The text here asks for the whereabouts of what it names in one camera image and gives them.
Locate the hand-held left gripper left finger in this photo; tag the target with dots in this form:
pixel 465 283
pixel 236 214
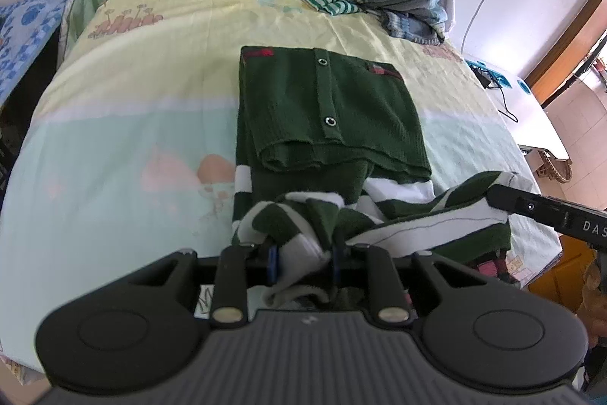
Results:
pixel 272 265

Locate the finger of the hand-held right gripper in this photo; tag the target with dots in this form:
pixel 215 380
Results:
pixel 526 205

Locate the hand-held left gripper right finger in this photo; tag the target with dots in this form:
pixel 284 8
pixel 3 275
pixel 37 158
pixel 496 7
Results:
pixel 337 265

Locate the green white striped sweater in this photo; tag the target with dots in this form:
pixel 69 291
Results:
pixel 332 111

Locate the person's right hand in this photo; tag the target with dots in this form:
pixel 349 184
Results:
pixel 593 286

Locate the wicker basket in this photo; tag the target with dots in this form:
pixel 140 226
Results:
pixel 555 167

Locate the white table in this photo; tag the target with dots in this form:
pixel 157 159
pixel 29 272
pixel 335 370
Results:
pixel 531 120

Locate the black plastic crate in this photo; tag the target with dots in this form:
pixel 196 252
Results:
pixel 23 115

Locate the orange bed frame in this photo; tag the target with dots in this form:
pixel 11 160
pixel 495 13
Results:
pixel 559 272

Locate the wooden door frame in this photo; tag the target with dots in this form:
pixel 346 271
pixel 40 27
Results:
pixel 564 54

